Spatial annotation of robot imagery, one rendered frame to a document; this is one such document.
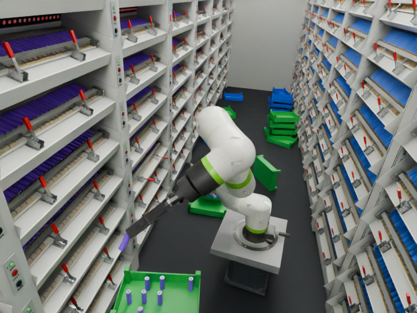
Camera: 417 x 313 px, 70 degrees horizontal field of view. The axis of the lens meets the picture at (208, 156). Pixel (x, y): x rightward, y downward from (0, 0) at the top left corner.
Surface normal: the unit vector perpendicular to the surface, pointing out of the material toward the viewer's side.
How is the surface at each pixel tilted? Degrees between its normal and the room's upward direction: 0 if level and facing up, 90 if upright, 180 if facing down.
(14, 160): 19
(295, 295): 0
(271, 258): 3
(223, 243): 3
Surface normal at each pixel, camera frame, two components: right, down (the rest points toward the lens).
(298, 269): 0.06, -0.87
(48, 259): 0.38, -0.77
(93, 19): -0.18, 0.48
